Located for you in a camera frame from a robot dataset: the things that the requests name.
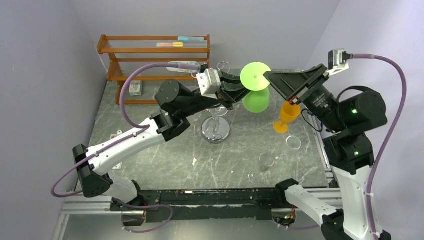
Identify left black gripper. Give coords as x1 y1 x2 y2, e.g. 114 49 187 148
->
183 74 265 120

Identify green plastic wine glass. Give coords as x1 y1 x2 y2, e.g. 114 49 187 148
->
240 62 271 114

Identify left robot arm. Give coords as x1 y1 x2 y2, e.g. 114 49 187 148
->
73 68 250 210

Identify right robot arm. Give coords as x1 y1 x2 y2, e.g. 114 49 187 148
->
264 64 391 240

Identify orange plastic wine glass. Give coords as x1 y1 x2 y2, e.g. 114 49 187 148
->
273 101 301 134

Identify chrome wine glass rack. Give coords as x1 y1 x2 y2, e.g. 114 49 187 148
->
190 61 233 145

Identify clear wine glass right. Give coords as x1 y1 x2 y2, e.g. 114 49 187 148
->
286 135 302 151

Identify clear wine glass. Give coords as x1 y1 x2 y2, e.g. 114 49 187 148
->
259 152 275 171
286 135 302 151
248 170 266 185

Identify clear wine glass middle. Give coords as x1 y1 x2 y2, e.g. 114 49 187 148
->
259 152 275 171

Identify clear wine glass front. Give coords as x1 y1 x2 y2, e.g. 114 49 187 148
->
248 170 266 185

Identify blue toothbrush package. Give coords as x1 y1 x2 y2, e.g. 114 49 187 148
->
166 61 201 74

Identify blue case top shelf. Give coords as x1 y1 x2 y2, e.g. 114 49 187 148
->
177 36 205 42

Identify pink yellow case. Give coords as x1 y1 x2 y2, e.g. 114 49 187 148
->
156 42 184 48

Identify small white box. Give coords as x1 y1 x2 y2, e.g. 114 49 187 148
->
128 80 143 97

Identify orange wooden shelf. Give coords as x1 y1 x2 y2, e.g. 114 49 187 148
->
96 34 212 106

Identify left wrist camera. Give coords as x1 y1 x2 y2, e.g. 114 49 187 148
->
196 68 221 100

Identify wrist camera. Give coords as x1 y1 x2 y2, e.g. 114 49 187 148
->
327 48 351 76
196 68 221 100

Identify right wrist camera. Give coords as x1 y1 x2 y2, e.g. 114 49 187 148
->
327 48 351 76

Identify black base frame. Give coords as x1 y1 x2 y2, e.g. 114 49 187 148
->
109 178 298 223

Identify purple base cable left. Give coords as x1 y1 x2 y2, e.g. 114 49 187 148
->
120 198 176 233

